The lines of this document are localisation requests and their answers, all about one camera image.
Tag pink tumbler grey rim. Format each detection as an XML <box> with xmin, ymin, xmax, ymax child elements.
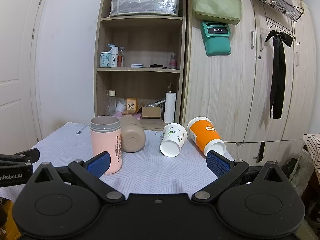
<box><xmin>90</xmin><ymin>115</ymin><xmax>122</xmax><ymax>174</ymax></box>

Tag orange paper cup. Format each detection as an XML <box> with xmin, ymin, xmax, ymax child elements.
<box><xmin>187</xmin><ymin>116</ymin><xmax>226</xmax><ymax>157</ymax></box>

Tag white floral paper cup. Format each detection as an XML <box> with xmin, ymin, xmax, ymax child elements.
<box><xmin>160</xmin><ymin>123</ymin><xmax>188</xmax><ymax>158</ymax></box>

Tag small white cup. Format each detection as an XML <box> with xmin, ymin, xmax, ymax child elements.
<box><xmin>116</xmin><ymin>99</ymin><xmax>126</xmax><ymax>112</ymax></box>

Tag beige tumbler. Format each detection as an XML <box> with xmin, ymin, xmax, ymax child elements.
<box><xmin>120</xmin><ymin>116</ymin><xmax>146</xmax><ymax>153</ymax></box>

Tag white patterned table cloth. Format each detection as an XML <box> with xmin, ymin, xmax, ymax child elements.
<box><xmin>0</xmin><ymin>121</ymin><xmax>235</xmax><ymax>203</ymax></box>

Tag clear bottle cream cap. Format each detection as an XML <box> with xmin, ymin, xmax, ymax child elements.
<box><xmin>108</xmin><ymin>90</ymin><xmax>116</xmax><ymax>116</ymax></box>

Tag pink flat box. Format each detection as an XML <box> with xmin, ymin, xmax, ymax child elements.
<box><xmin>113</xmin><ymin>112</ymin><xmax>142</xmax><ymax>120</ymax></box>

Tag light wood wardrobe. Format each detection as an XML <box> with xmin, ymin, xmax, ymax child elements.
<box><xmin>181</xmin><ymin>0</ymin><xmax>317</xmax><ymax>162</ymax></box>

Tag wooden floral box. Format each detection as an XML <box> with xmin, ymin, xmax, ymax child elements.
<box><xmin>126</xmin><ymin>98</ymin><xmax>138</xmax><ymax>112</ymax></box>

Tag small cardboard box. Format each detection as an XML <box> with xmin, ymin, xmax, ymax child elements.
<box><xmin>142</xmin><ymin>106</ymin><xmax>161</xmax><ymax>119</ymax></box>

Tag white paper roll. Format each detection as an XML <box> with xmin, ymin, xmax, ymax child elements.
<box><xmin>163</xmin><ymin>92</ymin><xmax>176</xmax><ymax>124</ymax></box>

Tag black ribbon bow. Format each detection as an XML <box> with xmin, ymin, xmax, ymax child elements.
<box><xmin>265</xmin><ymin>30</ymin><xmax>293</xmax><ymax>119</ymax></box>

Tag red spray bottle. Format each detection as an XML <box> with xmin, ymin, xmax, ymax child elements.
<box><xmin>117</xmin><ymin>47</ymin><xmax>124</xmax><ymax>67</ymax></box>

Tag teal label bottle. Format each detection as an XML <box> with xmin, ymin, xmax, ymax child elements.
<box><xmin>100</xmin><ymin>44</ymin><xmax>116</xmax><ymax>68</ymax></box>

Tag white flat case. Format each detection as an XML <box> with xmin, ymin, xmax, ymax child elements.
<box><xmin>131</xmin><ymin>63</ymin><xmax>144</xmax><ymax>68</ymax></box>

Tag pink small bottle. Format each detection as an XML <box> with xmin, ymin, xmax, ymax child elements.
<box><xmin>169</xmin><ymin>53</ymin><xmax>177</xmax><ymax>69</ymax></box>

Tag black flat item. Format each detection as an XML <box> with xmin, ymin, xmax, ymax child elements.
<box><xmin>149</xmin><ymin>64</ymin><xmax>166</xmax><ymax>69</ymax></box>

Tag white WIS tube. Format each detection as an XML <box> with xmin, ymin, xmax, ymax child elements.
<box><xmin>111</xmin><ymin>46</ymin><xmax>118</xmax><ymax>68</ymax></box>

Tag wooden open shelf unit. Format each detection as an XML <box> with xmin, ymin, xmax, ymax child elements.
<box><xmin>94</xmin><ymin>0</ymin><xmax>187</xmax><ymax>122</ymax></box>

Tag white door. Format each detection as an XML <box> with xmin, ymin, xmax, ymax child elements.
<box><xmin>1</xmin><ymin>0</ymin><xmax>45</xmax><ymax>155</ymax></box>

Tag green fabric pouch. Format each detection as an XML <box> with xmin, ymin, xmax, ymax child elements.
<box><xmin>192</xmin><ymin>0</ymin><xmax>242</xmax><ymax>25</ymax></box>

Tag silver wrapped storage box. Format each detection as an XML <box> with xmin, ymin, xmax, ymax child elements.
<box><xmin>110</xmin><ymin>0</ymin><xmax>180</xmax><ymax>17</ymax></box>

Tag black wire basket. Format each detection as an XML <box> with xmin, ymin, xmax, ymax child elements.
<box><xmin>259</xmin><ymin>0</ymin><xmax>304</xmax><ymax>45</ymax></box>

